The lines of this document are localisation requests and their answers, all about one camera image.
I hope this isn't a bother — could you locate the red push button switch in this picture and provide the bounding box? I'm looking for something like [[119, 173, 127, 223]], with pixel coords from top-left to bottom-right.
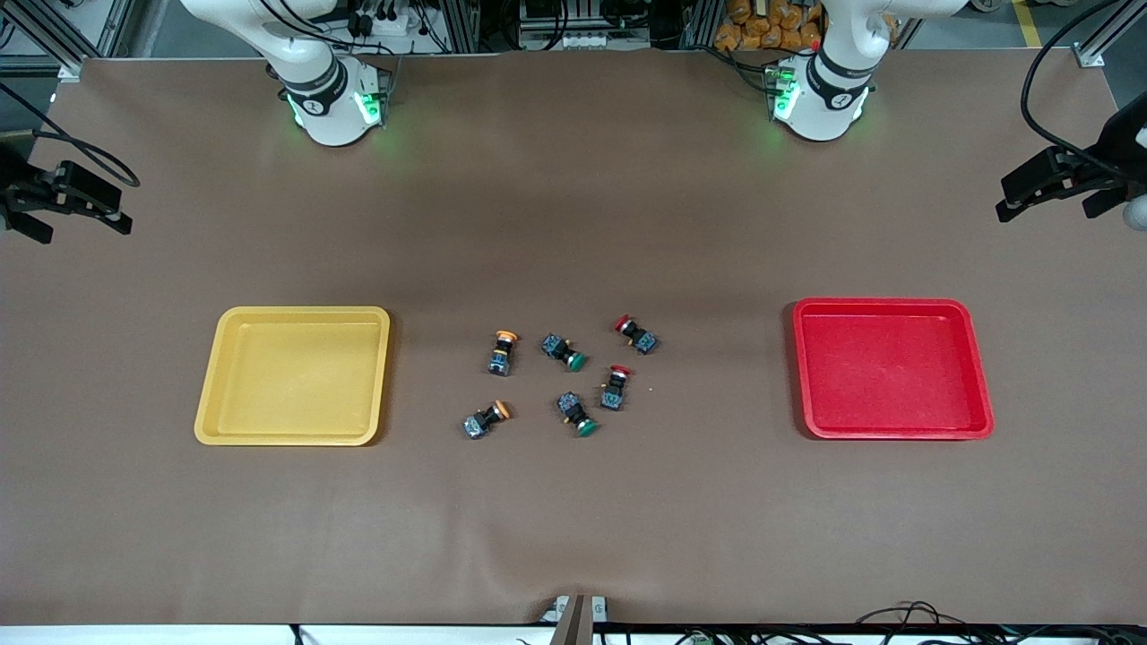
[[599, 364, 634, 412], [614, 314, 660, 357]]

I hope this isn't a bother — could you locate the yellow push button switch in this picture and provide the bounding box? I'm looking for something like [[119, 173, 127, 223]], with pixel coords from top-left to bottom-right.
[[487, 329, 521, 378], [461, 400, 513, 441]]

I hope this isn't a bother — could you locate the red plastic tray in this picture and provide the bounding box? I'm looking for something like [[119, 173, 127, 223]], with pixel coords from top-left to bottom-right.
[[791, 297, 996, 441]]

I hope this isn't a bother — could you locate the yellow plastic tray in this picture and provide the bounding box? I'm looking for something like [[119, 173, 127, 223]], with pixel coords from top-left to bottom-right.
[[194, 305, 392, 447]]

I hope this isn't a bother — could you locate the orange packaged goods heap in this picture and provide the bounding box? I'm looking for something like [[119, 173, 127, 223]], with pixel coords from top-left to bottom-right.
[[714, 0, 899, 53]]

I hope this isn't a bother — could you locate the white power strip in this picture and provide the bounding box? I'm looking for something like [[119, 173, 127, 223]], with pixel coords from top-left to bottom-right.
[[348, 0, 424, 39]]

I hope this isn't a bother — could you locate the brown table mat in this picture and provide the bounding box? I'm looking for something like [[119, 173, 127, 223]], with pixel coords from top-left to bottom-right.
[[0, 49, 1147, 628]]

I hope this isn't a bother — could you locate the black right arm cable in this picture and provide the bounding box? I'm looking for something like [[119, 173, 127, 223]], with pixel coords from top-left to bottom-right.
[[0, 81, 142, 190]]

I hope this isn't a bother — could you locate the aluminium frame strut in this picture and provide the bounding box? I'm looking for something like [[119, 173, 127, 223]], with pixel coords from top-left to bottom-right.
[[0, 0, 91, 83], [1071, 0, 1147, 69]]

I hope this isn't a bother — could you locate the aluminium frame post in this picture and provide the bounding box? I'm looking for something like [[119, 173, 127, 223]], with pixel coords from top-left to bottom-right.
[[680, 0, 720, 51], [443, 0, 482, 54]]

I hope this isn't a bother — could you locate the black cable bundle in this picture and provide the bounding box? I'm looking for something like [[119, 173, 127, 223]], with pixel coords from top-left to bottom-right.
[[851, 598, 1147, 645]]

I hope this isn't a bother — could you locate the green push button switch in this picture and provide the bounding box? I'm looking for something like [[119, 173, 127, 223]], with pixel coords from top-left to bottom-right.
[[556, 391, 600, 439], [539, 332, 590, 374]]

